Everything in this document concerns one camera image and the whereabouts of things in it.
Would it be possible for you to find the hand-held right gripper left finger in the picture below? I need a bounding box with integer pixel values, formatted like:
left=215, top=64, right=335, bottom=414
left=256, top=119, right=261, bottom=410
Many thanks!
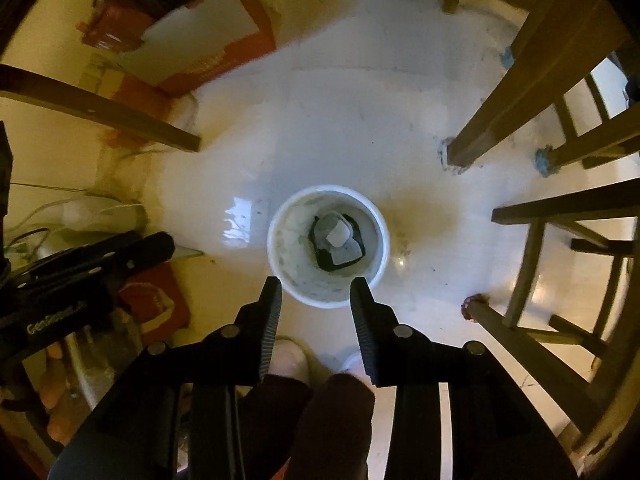
left=47, top=276, right=282, bottom=480

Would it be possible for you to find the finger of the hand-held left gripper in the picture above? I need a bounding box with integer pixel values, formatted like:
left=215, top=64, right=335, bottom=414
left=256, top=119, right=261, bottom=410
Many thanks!
left=10, top=232, right=176, bottom=291

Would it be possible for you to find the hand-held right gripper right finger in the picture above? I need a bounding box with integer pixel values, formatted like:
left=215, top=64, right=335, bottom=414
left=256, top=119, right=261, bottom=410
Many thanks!
left=350, top=277, right=578, bottom=480

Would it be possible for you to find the white plastic bucket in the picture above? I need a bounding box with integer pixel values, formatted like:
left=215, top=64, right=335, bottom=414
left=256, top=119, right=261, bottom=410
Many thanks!
left=266, top=186, right=390, bottom=309

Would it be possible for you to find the person's right white slipper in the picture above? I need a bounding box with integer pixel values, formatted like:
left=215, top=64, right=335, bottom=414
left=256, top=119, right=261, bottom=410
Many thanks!
left=340, top=350, right=373, bottom=386

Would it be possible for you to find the person's white slipper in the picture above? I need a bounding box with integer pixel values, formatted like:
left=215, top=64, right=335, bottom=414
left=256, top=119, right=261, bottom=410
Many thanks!
left=340, top=350, right=373, bottom=386
left=272, top=338, right=309, bottom=386

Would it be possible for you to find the person's left white slipper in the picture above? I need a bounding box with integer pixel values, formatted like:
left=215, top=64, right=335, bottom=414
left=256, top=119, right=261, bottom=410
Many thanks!
left=272, top=338, right=309, bottom=386

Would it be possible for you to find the red plastic bag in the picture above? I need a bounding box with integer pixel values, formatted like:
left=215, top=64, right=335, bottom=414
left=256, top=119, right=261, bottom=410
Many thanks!
left=119, top=265, right=192, bottom=332

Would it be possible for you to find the person's left trouser leg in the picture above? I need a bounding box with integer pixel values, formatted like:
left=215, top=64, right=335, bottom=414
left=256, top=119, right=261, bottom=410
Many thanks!
left=239, top=372, right=312, bottom=480

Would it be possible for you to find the person's trouser leg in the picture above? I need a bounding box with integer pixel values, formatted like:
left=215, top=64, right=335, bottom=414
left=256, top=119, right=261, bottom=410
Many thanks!
left=239, top=372, right=312, bottom=480
left=292, top=374, right=376, bottom=480

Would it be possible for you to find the person's right trouser leg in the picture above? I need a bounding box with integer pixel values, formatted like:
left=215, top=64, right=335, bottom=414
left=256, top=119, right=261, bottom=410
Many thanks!
left=292, top=374, right=376, bottom=480

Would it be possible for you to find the white cardboard box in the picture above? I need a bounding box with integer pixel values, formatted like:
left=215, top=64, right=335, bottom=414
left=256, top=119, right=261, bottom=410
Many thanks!
left=115, top=0, right=278, bottom=97

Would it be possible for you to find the red packet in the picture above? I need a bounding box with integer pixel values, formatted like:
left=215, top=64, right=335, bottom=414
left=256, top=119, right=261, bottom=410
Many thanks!
left=79, top=0, right=151, bottom=53

